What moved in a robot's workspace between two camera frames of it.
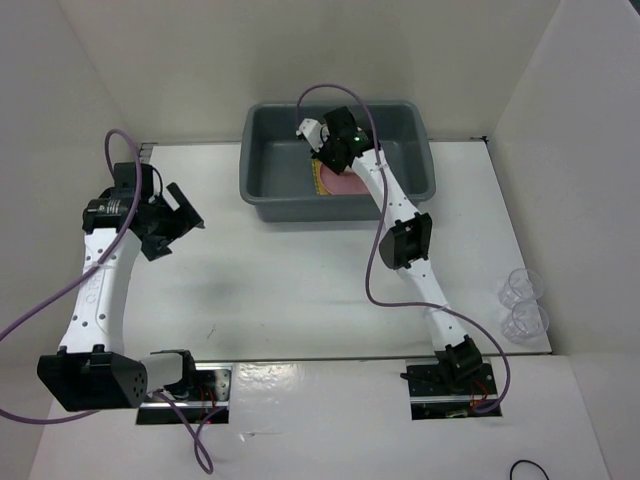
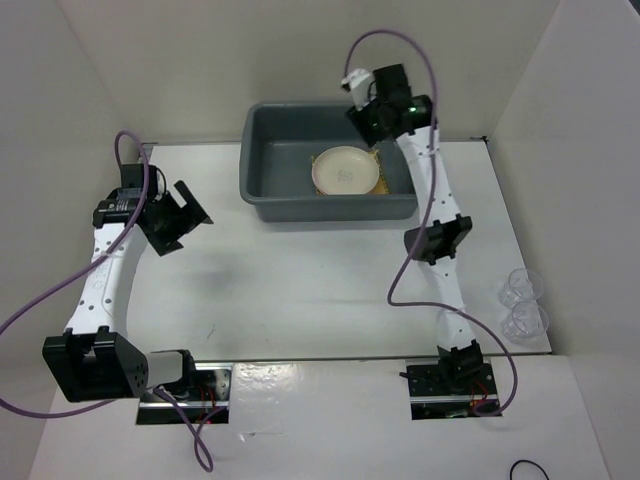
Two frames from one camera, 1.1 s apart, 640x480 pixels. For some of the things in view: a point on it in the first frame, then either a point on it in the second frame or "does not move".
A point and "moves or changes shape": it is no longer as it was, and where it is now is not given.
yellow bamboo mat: (319, 185) moves or changes shape
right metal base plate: (431, 397) does not move
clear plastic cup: (523, 285) does not move
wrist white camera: (315, 132) → (362, 85)
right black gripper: (337, 167) → (370, 134)
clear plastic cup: (528, 322) does not move
